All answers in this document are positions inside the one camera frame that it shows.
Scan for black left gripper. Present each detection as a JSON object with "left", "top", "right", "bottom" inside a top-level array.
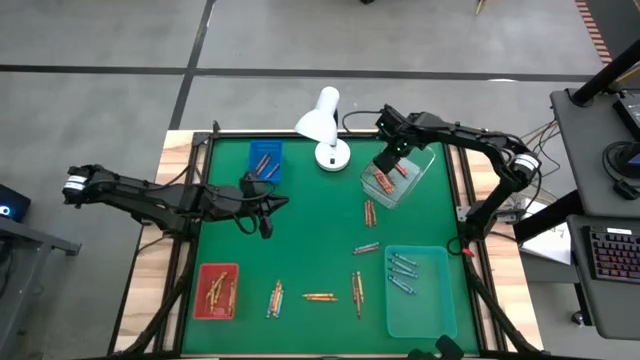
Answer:
[{"left": 234, "top": 172, "right": 291, "bottom": 240}]

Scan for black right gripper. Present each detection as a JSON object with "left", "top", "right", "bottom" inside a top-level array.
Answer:
[{"left": 372, "top": 103, "right": 417, "bottom": 174}]

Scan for clear plastic container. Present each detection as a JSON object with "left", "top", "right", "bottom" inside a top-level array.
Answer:
[{"left": 359, "top": 142, "right": 437, "bottom": 210}]

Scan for blue plastic basket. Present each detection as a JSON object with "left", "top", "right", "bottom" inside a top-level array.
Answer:
[{"left": 247, "top": 139, "right": 285, "bottom": 185}]

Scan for red plastic basket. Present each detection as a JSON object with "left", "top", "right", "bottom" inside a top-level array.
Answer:
[{"left": 192, "top": 263, "right": 241, "bottom": 321}]

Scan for teal plastic bin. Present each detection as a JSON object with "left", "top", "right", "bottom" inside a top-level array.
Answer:
[{"left": 383, "top": 244, "right": 459, "bottom": 340}]

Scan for white paper sheet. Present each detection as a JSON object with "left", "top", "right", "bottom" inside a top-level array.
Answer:
[{"left": 519, "top": 198, "right": 574, "bottom": 266}]

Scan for grey monitor desk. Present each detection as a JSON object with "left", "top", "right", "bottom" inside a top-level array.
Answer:
[{"left": 549, "top": 87, "right": 640, "bottom": 219}]

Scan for black rounded object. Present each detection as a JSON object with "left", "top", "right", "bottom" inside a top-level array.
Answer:
[{"left": 407, "top": 334, "right": 466, "bottom": 360}]

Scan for black monitor pole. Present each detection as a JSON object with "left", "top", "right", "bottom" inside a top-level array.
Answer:
[{"left": 569, "top": 37, "right": 640, "bottom": 109}]

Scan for black headphones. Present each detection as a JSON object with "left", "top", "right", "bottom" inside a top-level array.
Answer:
[{"left": 601, "top": 139, "right": 640, "bottom": 201}]

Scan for backlit black keyboard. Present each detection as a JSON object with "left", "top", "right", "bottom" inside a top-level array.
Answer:
[{"left": 588, "top": 227, "right": 640, "bottom": 284}]

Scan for black computer with blue light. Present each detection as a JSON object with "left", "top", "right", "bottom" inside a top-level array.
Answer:
[{"left": 0, "top": 183, "right": 32, "bottom": 224}]

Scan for grey side cart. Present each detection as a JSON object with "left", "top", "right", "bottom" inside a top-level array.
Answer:
[{"left": 0, "top": 214, "right": 82, "bottom": 360}]

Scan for grey keyboard desk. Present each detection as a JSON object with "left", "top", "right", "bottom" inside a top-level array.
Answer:
[{"left": 569, "top": 214, "right": 640, "bottom": 341}]

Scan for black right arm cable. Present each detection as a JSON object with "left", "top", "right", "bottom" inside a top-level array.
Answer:
[{"left": 342, "top": 108, "right": 384, "bottom": 135}]

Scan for black table frame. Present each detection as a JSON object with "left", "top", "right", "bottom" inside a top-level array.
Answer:
[{"left": 107, "top": 119, "right": 546, "bottom": 360}]

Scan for black floor cable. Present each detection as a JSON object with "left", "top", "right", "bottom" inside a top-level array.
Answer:
[{"left": 519, "top": 118, "right": 562, "bottom": 201}]

